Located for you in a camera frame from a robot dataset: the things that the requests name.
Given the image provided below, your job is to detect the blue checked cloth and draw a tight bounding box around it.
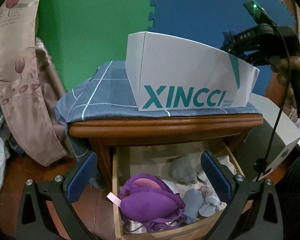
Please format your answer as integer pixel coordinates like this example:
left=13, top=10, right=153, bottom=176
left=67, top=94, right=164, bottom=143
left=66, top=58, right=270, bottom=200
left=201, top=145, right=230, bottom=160
left=55, top=60, right=263, bottom=189

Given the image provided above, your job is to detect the blue foam mat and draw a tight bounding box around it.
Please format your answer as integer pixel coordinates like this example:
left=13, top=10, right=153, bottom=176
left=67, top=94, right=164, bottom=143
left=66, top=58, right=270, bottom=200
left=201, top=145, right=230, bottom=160
left=149, top=0, right=298, bottom=98

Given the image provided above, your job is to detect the person's dark trouser leg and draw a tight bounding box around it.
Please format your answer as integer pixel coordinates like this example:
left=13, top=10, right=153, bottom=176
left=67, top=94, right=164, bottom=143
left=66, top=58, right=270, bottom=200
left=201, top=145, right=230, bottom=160
left=280, top=155, right=300, bottom=240

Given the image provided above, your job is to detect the person's right hand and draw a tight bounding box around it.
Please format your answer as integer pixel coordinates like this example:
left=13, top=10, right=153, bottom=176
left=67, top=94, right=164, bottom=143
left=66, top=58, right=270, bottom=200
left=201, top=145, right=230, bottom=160
left=270, top=56, right=300, bottom=85

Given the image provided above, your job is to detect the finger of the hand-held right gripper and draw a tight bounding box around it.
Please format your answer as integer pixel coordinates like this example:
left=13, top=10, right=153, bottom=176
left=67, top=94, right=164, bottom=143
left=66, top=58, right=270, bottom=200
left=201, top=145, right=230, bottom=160
left=219, top=31, right=245, bottom=60

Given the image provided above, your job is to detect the blue underwear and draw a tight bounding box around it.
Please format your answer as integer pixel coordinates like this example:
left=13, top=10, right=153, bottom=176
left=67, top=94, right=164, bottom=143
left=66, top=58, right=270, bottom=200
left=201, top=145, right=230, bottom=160
left=184, top=189, right=205, bottom=223

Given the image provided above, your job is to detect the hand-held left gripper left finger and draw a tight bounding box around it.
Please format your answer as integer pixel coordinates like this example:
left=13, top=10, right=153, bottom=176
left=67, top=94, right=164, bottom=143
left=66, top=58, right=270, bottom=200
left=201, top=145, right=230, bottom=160
left=16, top=151, right=98, bottom=240

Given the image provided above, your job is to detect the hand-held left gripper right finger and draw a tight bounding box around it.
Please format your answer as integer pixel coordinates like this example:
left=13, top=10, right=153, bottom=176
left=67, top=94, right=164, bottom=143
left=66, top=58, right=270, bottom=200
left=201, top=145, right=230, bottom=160
left=199, top=151, right=283, bottom=240

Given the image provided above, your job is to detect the grey underwear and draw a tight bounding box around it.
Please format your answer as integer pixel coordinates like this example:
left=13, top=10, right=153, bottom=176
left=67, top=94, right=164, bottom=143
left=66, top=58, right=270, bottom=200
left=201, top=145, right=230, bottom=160
left=169, top=155, right=203, bottom=185

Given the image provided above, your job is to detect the black cable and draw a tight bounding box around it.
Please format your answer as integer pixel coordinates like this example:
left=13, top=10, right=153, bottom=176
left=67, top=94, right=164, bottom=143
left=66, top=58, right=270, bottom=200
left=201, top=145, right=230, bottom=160
left=254, top=21, right=291, bottom=182

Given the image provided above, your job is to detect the purple bra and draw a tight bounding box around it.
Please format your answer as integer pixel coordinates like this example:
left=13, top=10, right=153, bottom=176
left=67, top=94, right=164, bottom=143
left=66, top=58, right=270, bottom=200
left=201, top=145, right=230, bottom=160
left=107, top=174, right=187, bottom=232

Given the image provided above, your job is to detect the wooden nightstand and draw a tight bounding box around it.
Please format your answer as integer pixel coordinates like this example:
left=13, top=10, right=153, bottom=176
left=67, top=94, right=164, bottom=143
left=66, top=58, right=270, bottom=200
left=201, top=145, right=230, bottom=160
left=68, top=114, right=264, bottom=188

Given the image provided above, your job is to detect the wooden drawer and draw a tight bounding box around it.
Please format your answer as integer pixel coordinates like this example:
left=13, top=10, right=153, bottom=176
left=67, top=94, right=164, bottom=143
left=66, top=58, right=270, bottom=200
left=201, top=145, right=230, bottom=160
left=112, top=139, right=245, bottom=240

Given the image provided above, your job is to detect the green foam mat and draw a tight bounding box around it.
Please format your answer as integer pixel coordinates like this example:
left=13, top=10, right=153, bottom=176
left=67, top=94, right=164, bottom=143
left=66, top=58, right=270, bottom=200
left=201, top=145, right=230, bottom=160
left=36, top=0, right=160, bottom=95

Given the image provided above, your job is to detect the white cardboard box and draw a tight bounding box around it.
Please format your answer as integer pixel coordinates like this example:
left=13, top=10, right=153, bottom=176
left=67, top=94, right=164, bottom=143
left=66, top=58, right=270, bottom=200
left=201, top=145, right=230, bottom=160
left=125, top=31, right=260, bottom=112

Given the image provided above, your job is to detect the pale floral underwear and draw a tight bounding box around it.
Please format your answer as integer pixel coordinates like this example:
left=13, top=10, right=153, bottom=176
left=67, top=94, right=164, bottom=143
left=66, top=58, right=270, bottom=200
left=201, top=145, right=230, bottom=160
left=199, top=185, right=222, bottom=217

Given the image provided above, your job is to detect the pink floral curtain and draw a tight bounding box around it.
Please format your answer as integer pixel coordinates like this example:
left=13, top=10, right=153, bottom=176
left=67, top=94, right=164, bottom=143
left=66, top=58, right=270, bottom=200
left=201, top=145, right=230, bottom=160
left=0, top=0, right=68, bottom=167

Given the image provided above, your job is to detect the brown satin cloth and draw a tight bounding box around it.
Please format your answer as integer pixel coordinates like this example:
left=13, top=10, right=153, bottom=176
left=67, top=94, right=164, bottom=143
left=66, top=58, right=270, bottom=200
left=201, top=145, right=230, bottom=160
left=35, top=37, right=68, bottom=140

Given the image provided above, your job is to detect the grey cardboard box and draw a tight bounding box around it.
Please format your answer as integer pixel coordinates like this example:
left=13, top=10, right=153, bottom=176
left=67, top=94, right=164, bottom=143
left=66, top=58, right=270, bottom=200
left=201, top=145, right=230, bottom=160
left=245, top=94, right=300, bottom=181

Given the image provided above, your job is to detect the brown wooden panel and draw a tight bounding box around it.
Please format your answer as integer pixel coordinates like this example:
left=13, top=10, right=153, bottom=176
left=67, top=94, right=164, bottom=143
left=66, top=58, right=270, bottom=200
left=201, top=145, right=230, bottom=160
left=264, top=0, right=300, bottom=98

